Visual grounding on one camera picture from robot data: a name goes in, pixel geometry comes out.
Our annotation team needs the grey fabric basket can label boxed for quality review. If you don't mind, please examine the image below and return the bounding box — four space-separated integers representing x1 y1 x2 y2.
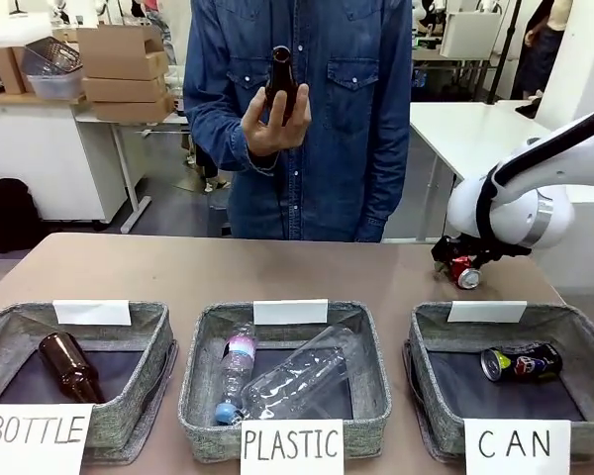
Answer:
403 301 594 464

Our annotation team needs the brown glass bottle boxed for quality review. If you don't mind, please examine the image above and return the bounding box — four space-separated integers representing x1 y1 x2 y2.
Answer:
38 332 107 405
262 45 300 126

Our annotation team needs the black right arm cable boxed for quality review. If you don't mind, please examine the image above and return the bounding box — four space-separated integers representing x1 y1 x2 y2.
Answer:
478 100 594 248

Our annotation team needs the black mesh basket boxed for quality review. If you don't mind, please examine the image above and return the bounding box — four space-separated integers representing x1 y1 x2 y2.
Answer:
20 37 83 76

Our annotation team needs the person's right hand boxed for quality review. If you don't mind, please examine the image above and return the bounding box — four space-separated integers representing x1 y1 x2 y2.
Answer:
242 83 313 159

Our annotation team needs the crushed red drink can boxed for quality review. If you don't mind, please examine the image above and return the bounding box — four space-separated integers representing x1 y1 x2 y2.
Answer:
448 254 483 291

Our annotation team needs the person's right forearm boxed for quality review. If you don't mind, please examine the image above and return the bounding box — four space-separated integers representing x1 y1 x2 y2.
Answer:
182 93 281 175

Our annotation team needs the white panel box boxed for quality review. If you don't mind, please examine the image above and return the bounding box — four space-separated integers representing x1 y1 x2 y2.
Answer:
440 9 504 60

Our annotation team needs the black drink can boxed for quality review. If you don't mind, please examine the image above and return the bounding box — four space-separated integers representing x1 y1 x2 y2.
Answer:
479 342 564 384

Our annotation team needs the grey fabric basket bottle label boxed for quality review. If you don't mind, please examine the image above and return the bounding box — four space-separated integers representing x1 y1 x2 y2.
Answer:
0 300 179 466

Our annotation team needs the clear plastic bin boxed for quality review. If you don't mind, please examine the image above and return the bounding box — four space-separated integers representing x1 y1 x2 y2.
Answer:
27 68 85 101

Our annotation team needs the white table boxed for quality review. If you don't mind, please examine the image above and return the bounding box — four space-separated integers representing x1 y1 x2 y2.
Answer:
408 100 558 241

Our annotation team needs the small blue-capped plastic bottle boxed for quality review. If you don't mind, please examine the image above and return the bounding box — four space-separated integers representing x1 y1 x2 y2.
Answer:
213 321 258 427

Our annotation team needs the white cabinet wooden top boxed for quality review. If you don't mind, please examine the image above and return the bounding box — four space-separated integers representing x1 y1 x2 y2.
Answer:
0 91 130 224

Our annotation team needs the large open cardboard box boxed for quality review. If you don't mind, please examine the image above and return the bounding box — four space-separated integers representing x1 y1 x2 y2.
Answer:
75 24 168 59

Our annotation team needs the white paper sign CAN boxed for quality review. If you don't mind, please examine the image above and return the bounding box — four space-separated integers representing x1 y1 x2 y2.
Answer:
463 418 573 475

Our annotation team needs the person's denim shirt torso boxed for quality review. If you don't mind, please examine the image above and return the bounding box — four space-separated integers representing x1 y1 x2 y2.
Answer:
182 0 416 243

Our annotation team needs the white paper sign BOTTLE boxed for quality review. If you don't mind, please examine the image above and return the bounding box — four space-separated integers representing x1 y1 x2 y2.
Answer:
0 403 96 475

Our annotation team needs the white desk with legs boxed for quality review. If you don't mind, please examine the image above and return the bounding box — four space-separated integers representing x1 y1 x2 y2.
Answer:
74 96 192 236

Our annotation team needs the small brown cardboard box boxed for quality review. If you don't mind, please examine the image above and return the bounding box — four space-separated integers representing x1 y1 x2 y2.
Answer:
0 46 37 96

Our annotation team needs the grey fabric basket plastic label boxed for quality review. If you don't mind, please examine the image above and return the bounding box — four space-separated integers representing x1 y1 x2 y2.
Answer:
177 300 393 464

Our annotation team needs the person's left forearm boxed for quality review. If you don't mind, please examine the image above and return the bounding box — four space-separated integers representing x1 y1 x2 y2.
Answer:
354 118 413 243

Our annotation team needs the black backpack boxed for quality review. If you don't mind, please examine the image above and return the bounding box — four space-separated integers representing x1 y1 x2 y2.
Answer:
0 170 44 257

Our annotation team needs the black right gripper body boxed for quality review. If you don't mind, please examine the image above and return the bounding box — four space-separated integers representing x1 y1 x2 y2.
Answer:
452 235 532 266

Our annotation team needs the black tripod pole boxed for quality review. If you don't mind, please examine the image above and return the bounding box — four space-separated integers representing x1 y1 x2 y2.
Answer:
485 0 526 106

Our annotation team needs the bystander in white shirt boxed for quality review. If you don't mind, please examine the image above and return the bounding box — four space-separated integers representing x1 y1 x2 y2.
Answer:
179 129 232 194

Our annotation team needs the white paper sign PLASTIC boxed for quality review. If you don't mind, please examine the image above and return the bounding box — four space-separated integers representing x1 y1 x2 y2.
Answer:
240 419 346 475

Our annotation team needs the large clear plastic bottle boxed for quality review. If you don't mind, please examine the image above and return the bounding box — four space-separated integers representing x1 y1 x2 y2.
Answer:
239 325 357 423

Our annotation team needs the flat cardboard box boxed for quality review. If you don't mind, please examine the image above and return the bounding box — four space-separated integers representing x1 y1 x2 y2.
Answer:
80 50 170 81
90 94 175 124
81 75 168 104

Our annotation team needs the bystander in dark skirt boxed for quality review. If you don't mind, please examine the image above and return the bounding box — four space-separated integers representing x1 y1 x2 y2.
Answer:
511 0 574 101

